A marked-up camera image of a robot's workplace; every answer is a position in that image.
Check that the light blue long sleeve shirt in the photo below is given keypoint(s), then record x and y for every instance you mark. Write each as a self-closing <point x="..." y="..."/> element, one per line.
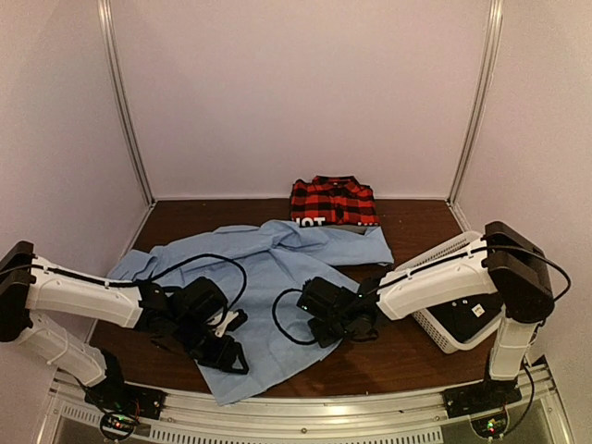
<point x="256" y="264"/>

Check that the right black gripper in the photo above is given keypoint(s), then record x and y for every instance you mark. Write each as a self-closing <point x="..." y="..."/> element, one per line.
<point x="322" y="338"/>

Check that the black folded shirt white letters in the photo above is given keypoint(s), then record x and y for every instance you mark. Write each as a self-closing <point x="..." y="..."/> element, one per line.
<point x="321" y="221"/>

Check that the red black plaid folded shirt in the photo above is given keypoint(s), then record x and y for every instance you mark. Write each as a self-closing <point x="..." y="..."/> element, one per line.
<point x="339" y="199"/>

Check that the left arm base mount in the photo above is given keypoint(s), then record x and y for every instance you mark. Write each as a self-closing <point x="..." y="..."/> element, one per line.
<point x="133" y="400"/>

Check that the right circuit board with leds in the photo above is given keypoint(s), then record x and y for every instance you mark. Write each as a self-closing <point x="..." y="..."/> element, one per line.
<point x="490" y="426"/>

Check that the aluminium frame post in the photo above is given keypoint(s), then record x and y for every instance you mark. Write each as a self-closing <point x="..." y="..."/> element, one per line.
<point x="108" y="31"/>
<point x="485" y="76"/>

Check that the aluminium front rail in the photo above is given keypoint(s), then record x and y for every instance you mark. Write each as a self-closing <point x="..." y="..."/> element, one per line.
<point x="418" y="416"/>

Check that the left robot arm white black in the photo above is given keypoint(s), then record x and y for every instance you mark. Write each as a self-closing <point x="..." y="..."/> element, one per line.
<point x="198" y="316"/>

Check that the white plastic basket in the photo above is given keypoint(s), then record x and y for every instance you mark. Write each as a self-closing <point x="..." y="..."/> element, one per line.
<point x="445" y="273"/>

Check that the circuit board with leds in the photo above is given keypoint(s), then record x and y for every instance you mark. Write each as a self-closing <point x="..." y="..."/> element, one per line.
<point x="490" y="426"/>
<point x="117" y="425"/>

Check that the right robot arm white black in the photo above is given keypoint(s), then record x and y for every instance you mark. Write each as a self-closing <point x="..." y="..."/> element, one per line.
<point x="500" y="263"/>

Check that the left aluminium frame post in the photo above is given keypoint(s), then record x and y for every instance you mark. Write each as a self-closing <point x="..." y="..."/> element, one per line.
<point x="108" y="31"/>

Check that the left circuit board with leds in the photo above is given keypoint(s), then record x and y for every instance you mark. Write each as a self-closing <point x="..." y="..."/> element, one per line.
<point x="117" y="425"/>

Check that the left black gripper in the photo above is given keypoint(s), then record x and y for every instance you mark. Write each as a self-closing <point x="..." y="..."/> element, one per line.
<point x="222" y="357"/>

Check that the black shirt in basket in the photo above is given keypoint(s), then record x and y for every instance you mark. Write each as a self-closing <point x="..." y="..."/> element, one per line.
<point x="465" y="318"/>

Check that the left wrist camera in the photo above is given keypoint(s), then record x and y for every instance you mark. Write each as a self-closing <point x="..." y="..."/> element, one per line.
<point x="232" y="321"/>

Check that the right aluminium frame post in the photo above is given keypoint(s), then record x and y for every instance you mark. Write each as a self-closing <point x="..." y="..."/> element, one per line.
<point x="485" y="76"/>

